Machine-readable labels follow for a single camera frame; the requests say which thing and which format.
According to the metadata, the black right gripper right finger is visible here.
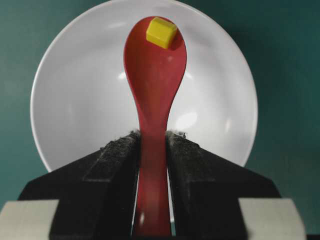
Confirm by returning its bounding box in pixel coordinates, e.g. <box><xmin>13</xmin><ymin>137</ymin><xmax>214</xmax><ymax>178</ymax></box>
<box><xmin>165</xmin><ymin>129</ymin><xmax>309</xmax><ymax>240</ymax></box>

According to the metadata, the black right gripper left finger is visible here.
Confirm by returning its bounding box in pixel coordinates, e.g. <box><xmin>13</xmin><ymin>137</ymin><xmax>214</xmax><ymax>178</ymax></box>
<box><xmin>0</xmin><ymin>128</ymin><xmax>141</xmax><ymax>240</ymax></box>

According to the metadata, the red plastic spoon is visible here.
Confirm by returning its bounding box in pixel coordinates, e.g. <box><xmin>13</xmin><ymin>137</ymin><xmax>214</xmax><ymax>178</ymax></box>
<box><xmin>123</xmin><ymin>16</ymin><xmax>187</xmax><ymax>237</ymax></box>

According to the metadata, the yellow hexagonal prism block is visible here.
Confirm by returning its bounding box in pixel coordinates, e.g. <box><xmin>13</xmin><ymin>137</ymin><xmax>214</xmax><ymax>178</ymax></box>
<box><xmin>146</xmin><ymin>16</ymin><xmax>178</xmax><ymax>49</ymax></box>

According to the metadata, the white round bowl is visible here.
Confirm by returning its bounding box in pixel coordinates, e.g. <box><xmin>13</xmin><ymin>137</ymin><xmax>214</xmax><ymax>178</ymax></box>
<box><xmin>30</xmin><ymin>0</ymin><xmax>258</xmax><ymax>171</ymax></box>

